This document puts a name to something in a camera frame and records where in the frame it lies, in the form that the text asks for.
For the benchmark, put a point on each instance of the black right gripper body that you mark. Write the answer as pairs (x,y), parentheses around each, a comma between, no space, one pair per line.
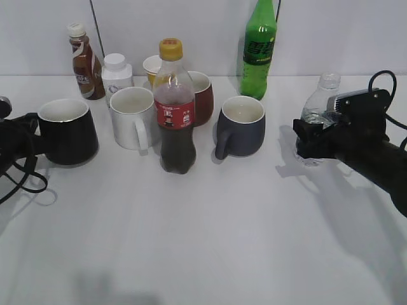
(359,135)

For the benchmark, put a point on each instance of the white ceramic mug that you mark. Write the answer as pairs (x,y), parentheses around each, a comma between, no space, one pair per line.
(133,118)

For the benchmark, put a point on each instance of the yellow paper cup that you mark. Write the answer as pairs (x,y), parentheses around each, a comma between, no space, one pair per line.
(151,66)

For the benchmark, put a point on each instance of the cola bottle red label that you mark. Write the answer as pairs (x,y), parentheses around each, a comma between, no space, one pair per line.
(174,98)

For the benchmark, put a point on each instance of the red-brown ceramic mug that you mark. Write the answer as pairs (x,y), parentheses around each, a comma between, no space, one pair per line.
(204,97)

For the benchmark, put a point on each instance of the green Sprite bottle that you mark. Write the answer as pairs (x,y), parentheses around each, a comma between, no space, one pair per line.
(259,40)

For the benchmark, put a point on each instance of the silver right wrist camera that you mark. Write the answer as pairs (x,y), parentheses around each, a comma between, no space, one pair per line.
(352,102)

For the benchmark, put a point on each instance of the dark grey ceramic mug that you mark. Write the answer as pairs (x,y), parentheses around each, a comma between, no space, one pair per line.
(240,127)

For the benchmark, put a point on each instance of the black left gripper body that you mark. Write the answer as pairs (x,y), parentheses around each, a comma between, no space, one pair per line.
(18,136)

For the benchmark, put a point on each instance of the white plastic pill bottle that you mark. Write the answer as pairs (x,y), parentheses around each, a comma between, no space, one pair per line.
(117,74)

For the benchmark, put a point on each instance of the brown Nescafe coffee bottle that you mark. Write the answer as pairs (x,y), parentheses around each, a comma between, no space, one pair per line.
(86,66)

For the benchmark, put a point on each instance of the clear Cestbon water bottle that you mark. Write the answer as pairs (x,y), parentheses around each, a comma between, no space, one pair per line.
(314,110)

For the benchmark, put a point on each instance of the black ceramic mug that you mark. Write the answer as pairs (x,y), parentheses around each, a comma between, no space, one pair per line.
(69,132)

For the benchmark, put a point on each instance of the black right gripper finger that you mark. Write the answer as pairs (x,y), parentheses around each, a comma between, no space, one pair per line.
(308,151)
(311,131)

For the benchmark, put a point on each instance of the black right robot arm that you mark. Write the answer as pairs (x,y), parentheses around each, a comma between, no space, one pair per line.
(388,174)

